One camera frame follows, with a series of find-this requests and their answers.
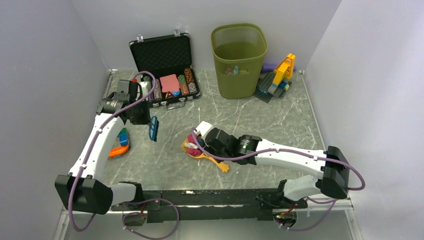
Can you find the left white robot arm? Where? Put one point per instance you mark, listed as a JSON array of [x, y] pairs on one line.
[[82, 189]]

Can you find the white paper scrap left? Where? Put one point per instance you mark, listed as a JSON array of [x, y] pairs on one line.
[[190, 145]]

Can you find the orange slotted scoop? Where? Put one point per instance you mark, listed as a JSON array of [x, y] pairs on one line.
[[221, 165]]

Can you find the toy brick construction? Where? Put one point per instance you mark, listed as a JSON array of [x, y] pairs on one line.
[[276, 83]]

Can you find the cyan paper scrap top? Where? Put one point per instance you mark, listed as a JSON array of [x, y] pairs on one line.
[[235, 70]]

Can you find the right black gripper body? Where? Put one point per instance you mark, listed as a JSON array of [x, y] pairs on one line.
[[222, 153]]

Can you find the pink paper scrap left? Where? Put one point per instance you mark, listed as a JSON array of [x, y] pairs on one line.
[[193, 139]]

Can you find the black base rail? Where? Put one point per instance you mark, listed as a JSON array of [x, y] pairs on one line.
[[212, 204]]

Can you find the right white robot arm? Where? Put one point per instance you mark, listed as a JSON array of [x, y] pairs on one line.
[[326, 171]]

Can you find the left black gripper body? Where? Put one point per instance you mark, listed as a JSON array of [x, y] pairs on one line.
[[141, 113]]

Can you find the blue hand brush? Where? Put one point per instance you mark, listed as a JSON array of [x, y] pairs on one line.
[[153, 128]]

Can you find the orange toy with blocks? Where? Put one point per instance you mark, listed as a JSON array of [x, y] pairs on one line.
[[124, 144]]

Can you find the pink paper scrap lone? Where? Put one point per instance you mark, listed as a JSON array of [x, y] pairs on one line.
[[194, 152]]

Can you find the purple cylinder toy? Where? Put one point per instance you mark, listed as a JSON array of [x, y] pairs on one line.
[[267, 68]]

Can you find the black poker chip case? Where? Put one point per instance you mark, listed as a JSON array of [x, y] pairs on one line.
[[166, 55]]

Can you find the green mesh waste basket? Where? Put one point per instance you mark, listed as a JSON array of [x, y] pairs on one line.
[[243, 45]]

